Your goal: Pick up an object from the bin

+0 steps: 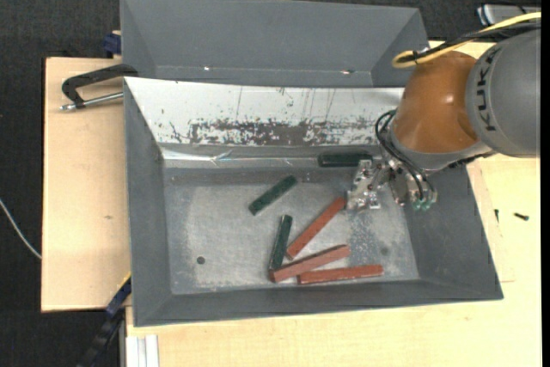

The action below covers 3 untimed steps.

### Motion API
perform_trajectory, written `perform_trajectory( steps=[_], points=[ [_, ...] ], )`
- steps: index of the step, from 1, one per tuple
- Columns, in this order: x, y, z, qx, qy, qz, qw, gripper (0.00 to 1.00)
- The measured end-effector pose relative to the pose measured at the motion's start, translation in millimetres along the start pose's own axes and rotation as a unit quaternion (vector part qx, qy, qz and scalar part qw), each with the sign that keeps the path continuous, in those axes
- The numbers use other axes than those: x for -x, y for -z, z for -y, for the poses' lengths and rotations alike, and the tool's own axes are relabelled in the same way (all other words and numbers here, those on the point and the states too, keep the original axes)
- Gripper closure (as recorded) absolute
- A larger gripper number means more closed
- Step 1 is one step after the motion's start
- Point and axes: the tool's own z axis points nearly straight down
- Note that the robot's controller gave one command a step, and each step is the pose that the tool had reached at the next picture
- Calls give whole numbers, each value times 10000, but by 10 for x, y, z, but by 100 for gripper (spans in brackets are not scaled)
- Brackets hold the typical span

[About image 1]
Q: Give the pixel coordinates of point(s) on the red-brown flat block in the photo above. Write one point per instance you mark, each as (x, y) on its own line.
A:
(309, 264)
(339, 274)
(317, 228)

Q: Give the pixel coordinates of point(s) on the pale flat board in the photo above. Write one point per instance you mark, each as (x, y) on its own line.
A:
(81, 185)

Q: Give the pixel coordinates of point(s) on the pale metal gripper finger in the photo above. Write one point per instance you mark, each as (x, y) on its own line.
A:
(356, 201)
(373, 200)

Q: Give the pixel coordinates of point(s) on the dark green flat block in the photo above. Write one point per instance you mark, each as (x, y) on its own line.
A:
(344, 160)
(281, 240)
(272, 195)

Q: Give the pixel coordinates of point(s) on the grey metal bin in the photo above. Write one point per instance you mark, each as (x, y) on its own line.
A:
(223, 228)

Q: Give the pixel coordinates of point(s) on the small black screw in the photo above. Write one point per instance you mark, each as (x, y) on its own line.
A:
(521, 217)

